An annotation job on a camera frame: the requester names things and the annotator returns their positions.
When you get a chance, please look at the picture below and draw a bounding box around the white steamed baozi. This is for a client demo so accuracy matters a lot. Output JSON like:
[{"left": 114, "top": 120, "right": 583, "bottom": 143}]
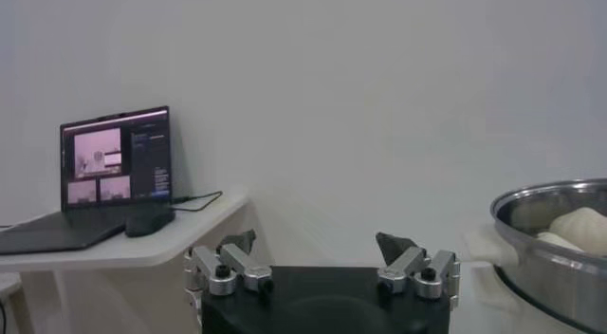
[
  {"left": 535, "top": 231, "right": 585, "bottom": 252},
  {"left": 549, "top": 206, "right": 607, "bottom": 257}
]

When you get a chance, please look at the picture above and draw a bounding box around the black computer mouse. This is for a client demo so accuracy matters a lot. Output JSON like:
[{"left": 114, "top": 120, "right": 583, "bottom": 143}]
[{"left": 124, "top": 207, "right": 176, "bottom": 238}]

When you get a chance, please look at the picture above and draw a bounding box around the black laptop charger cable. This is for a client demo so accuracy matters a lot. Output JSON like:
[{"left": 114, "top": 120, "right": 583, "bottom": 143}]
[{"left": 170, "top": 190, "right": 224, "bottom": 213}]

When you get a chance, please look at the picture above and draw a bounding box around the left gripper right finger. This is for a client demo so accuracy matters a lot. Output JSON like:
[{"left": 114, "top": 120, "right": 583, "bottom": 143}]
[{"left": 375, "top": 231, "right": 461, "bottom": 309}]

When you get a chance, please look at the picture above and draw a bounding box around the black open laptop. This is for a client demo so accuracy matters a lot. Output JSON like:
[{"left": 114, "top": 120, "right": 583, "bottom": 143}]
[{"left": 0, "top": 105, "right": 173, "bottom": 256}]

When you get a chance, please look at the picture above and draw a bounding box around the stainless steel steamer basket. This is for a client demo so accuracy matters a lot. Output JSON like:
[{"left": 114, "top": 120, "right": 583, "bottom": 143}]
[{"left": 462, "top": 177, "right": 607, "bottom": 334}]

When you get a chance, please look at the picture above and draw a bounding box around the white side desk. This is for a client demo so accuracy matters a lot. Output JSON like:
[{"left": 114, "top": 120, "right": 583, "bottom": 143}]
[{"left": 0, "top": 188, "right": 267, "bottom": 334}]

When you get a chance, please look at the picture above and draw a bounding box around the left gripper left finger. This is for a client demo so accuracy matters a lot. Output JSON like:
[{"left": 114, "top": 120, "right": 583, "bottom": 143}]
[{"left": 184, "top": 229, "right": 275, "bottom": 313}]

